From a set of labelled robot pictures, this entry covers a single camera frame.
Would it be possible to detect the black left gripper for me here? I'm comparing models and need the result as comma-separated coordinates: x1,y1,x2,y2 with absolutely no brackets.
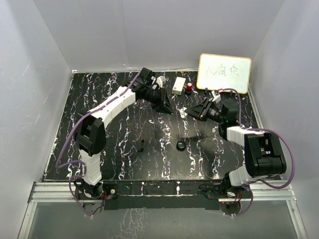
144,87,174,115

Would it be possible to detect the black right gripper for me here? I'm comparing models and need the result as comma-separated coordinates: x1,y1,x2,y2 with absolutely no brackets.
185,98,225,123

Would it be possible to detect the white earbud charging case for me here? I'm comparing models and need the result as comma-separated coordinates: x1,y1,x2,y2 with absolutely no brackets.
179,107,188,119

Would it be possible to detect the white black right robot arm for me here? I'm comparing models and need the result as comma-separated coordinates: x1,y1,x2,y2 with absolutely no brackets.
184,99,287,198

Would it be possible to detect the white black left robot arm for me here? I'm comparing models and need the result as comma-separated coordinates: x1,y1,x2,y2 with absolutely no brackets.
74,68,173,199

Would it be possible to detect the black round earbud case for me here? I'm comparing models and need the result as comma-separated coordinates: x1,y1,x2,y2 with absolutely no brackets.
176,140,186,151

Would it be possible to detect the green white cardboard box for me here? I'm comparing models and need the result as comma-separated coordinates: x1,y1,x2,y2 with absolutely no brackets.
172,77,186,96

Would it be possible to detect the red capped small bottle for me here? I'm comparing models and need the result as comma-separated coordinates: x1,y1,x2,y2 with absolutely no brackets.
185,82,193,95

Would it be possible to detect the yellow framed whiteboard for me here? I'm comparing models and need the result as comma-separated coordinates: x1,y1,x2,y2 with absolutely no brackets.
196,53,252,94

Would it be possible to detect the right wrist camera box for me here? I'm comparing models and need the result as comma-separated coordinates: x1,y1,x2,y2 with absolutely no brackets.
211,90,221,103

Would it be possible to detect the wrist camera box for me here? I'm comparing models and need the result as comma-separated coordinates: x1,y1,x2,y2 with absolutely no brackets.
211,90,221,103
156,76,166,88

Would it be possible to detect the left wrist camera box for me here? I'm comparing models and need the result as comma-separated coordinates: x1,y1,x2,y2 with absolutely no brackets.
156,76,166,88

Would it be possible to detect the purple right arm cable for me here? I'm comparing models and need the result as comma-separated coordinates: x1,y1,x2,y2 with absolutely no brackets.
221,88,297,219

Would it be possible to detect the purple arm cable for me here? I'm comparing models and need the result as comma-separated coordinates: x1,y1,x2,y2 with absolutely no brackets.
54,71,144,219
221,88,297,219

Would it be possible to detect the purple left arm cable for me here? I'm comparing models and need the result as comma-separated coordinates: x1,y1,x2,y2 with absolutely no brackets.
54,71,144,219

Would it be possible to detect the aluminium frame rail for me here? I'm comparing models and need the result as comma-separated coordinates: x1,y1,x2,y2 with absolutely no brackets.
18,180,308,239

